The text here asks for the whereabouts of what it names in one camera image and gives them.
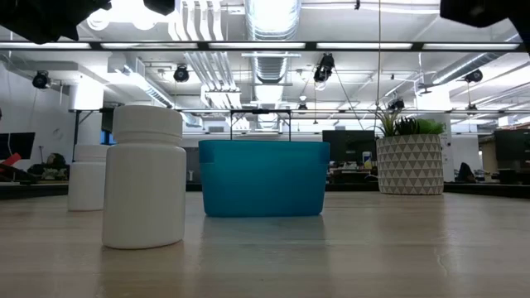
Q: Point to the black aluminium table frame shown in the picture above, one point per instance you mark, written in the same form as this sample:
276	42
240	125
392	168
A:
476	189

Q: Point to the thin black background frame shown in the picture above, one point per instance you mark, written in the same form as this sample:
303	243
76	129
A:
261	111

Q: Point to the black ceiling spotlight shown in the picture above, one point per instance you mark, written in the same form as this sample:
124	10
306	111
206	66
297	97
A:
474	76
397	104
40	80
325	66
181	74

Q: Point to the white pill bottle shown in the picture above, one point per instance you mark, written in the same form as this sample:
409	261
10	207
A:
145	186
85	182

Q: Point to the teal plastic basket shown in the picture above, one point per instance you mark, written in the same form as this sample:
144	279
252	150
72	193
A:
265	182

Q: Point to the succulent plant in patterned pot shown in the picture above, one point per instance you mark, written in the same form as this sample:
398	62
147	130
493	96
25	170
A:
410	165

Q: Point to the black computer monitor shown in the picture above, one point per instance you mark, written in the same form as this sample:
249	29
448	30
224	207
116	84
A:
18	145
513	149
348	145

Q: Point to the silver ceiling air duct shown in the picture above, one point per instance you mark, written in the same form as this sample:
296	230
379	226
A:
271	20

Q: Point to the long overhead light bar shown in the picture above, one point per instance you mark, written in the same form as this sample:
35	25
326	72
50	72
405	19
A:
310	46

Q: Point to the red object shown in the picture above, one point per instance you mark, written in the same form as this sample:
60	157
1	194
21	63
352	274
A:
11	160

